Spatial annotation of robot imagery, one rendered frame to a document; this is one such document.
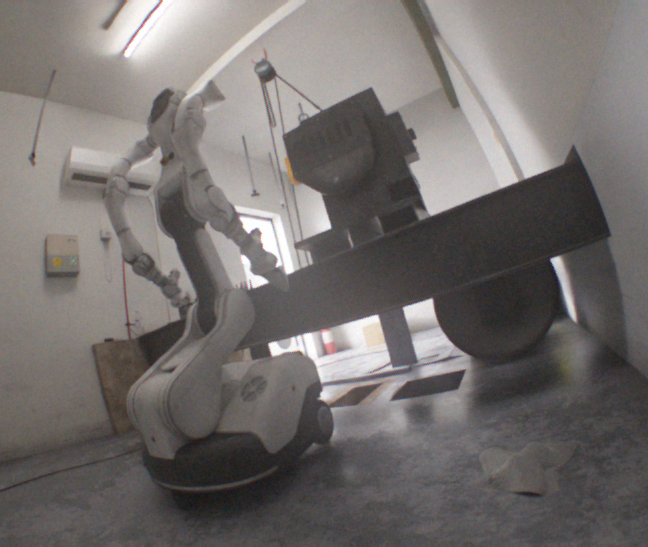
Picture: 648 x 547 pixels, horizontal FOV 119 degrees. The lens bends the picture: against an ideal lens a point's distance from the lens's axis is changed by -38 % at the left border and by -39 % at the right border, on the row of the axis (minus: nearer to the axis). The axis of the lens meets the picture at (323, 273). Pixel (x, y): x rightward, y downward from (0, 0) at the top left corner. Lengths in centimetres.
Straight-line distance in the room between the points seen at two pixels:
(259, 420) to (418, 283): 67
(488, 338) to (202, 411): 122
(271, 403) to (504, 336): 108
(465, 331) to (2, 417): 276
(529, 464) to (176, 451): 83
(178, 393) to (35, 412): 172
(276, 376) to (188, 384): 26
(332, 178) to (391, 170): 30
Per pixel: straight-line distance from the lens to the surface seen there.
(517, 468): 71
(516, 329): 152
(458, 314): 152
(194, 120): 104
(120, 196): 132
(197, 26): 289
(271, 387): 91
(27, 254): 260
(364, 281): 115
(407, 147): 167
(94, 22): 288
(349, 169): 156
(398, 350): 218
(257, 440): 84
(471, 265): 105
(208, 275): 113
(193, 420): 86
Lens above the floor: 43
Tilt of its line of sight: 9 degrees up
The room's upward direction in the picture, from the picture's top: 16 degrees counter-clockwise
